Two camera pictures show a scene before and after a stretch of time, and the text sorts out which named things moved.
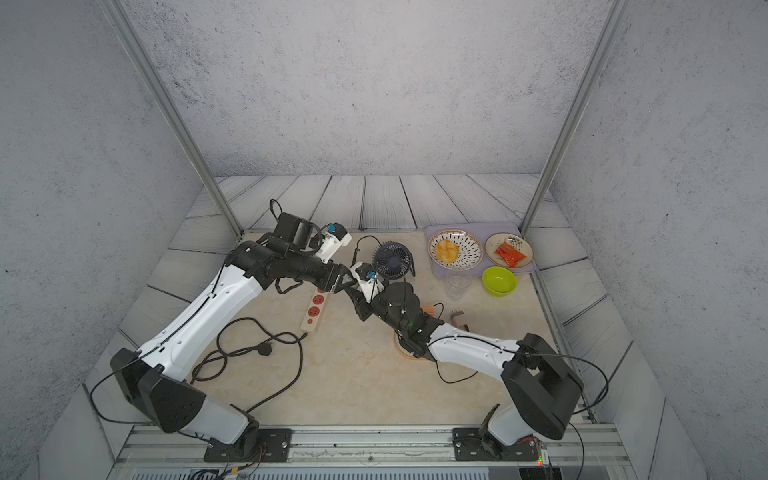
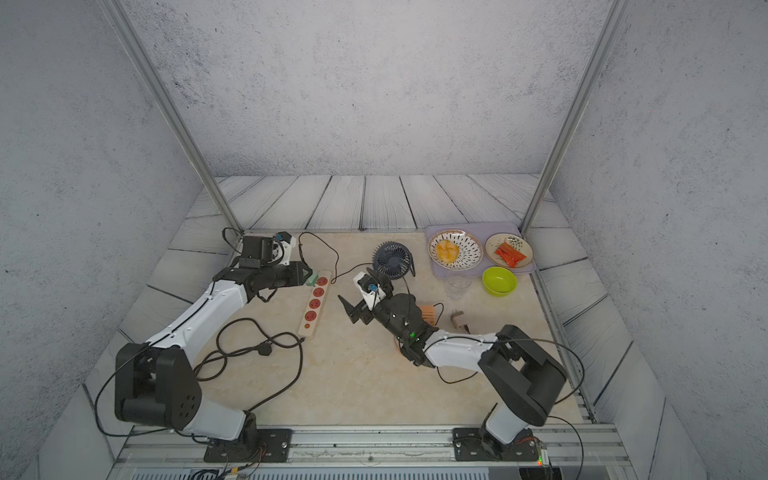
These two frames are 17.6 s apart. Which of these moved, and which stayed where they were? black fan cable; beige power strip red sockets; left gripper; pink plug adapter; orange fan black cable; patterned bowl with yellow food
Moved: black fan cable; left gripper
Stayed: orange fan black cable; pink plug adapter; beige power strip red sockets; patterned bowl with yellow food
